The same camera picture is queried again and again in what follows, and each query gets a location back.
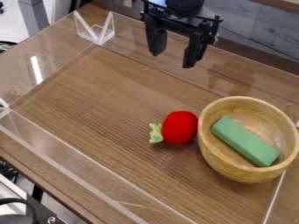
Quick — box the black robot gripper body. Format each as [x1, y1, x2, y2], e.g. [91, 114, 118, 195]
[142, 0, 223, 44]

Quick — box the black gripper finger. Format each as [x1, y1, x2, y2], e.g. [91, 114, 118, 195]
[144, 17, 167, 56]
[182, 31, 209, 68]

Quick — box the green foam block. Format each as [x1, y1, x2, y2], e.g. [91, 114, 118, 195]
[210, 116, 281, 167]

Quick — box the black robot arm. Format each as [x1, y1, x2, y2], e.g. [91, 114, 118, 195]
[140, 0, 223, 68]

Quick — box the brown wooden bowl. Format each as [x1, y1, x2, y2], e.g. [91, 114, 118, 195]
[198, 96, 299, 184]

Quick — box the red plush strawberry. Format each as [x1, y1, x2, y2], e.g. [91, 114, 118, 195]
[150, 111, 199, 144]

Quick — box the clear acrylic corner bracket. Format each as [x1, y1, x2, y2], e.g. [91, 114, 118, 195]
[74, 10, 115, 46]

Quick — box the clear acrylic tray wall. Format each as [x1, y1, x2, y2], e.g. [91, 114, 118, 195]
[0, 12, 299, 224]

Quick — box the black cable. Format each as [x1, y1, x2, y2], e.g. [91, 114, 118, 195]
[0, 197, 39, 224]

